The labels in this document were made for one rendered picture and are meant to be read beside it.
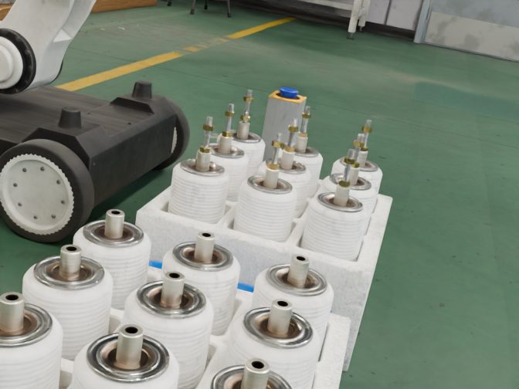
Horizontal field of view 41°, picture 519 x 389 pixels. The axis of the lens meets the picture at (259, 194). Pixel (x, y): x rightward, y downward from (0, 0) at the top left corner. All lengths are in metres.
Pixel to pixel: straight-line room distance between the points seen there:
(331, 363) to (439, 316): 0.60
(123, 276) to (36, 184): 0.56
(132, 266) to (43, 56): 0.82
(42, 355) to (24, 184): 0.77
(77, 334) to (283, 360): 0.22
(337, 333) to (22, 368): 0.40
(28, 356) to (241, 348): 0.20
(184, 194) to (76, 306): 0.43
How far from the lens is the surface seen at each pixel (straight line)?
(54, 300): 0.76
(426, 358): 1.27
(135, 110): 1.70
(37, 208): 1.42
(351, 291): 1.09
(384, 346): 1.26
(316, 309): 0.82
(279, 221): 1.12
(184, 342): 0.74
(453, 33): 6.18
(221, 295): 0.84
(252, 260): 1.11
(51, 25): 1.58
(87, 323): 0.78
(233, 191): 1.26
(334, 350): 0.86
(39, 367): 0.68
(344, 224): 1.09
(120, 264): 0.86
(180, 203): 1.15
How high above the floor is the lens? 0.63
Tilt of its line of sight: 20 degrees down
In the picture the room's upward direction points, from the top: 10 degrees clockwise
